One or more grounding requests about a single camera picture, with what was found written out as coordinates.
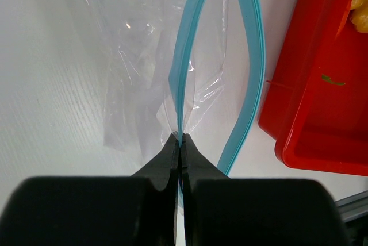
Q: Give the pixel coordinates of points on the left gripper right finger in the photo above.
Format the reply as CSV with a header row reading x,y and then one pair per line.
x,y
219,210

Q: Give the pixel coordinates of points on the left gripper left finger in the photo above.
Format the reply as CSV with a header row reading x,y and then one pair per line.
x,y
140,209

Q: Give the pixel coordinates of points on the clear zip top bag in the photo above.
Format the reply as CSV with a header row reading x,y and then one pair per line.
x,y
165,63

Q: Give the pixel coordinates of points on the red plastic tray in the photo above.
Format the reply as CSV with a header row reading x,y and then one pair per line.
x,y
316,104

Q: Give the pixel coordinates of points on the yellow ginger root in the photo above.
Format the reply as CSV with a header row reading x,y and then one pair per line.
x,y
359,15

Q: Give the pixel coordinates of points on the aluminium rail frame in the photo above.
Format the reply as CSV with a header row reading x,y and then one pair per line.
x,y
353,207

